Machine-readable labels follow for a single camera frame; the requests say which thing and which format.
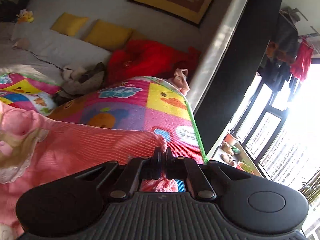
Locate pink ribbed garment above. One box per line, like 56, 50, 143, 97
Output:
1, 104, 167, 239

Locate beige and grey crumpled clothes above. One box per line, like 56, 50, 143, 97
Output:
53, 62, 107, 106

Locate orange flower pot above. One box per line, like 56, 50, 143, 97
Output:
223, 133, 238, 146

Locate colourful cartoon play mat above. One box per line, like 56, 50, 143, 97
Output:
1, 73, 207, 164

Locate small pink cloth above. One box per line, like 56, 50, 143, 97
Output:
168, 68, 190, 96

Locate red plush cushion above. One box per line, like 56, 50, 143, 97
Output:
105, 40, 201, 86

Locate yellow pillow right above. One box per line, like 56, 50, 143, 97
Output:
129, 30, 148, 41

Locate yellow pillow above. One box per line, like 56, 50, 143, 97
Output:
129, 30, 148, 41
84, 19, 133, 51
50, 12, 89, 37

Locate yellow pillow middle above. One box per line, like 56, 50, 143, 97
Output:
84, 19, 133, 51

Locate hanging dark garments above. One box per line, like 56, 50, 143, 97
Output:
258, 11, 298, 92

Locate hanging red garment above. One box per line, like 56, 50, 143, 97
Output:
290, 40, 313, 81

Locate yellow pillow left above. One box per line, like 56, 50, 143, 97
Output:
50, 12, 89, 37

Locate grey white sofa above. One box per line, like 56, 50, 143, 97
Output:
1, 22, 111, 85

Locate small beige plush toy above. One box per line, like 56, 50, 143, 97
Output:
12, 38, 30, 50

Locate yellow plush toy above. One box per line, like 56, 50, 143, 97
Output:
17, 9, 34, 23

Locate black window frame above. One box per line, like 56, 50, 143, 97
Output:
231, 64, 319, 185

